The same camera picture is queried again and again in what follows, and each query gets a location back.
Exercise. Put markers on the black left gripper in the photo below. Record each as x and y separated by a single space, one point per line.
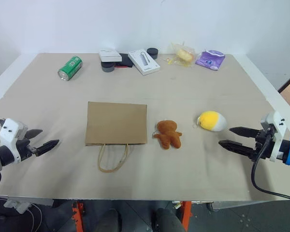
25 148

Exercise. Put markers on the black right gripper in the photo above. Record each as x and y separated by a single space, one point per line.
263 145

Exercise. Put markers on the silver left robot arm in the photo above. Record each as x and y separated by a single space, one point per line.
1 155

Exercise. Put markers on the brown paper bag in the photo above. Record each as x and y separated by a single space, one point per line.
116 123

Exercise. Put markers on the bread in clear plastic bag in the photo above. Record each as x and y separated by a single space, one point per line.
183 55

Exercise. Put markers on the yellow white egg plush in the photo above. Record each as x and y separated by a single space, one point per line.
211 120

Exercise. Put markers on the brown gingerbread plush toy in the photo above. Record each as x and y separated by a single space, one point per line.
168 134

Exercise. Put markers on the green drink can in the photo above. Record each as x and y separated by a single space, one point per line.
70 68

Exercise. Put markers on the orange table leg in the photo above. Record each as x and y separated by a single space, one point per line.
77 215
186 215

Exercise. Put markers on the purple packet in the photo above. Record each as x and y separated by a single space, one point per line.
210 60

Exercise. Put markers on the beige table cover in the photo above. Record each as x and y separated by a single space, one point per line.
145 174

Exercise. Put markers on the small yellow wrapper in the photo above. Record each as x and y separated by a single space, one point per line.
168 61

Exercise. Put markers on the small white box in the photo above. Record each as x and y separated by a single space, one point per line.
109 56

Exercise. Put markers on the black flat case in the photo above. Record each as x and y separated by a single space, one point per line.
125 61

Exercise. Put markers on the dark grey cylinder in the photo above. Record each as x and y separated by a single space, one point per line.
153 52

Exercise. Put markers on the white box with grey adapter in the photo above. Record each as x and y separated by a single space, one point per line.
143 62

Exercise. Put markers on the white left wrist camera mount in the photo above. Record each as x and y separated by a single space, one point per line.
9 130

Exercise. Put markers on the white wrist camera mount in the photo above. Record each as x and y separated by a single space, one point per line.
9 130
278 130

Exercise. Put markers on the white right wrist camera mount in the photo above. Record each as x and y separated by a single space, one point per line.
278 130

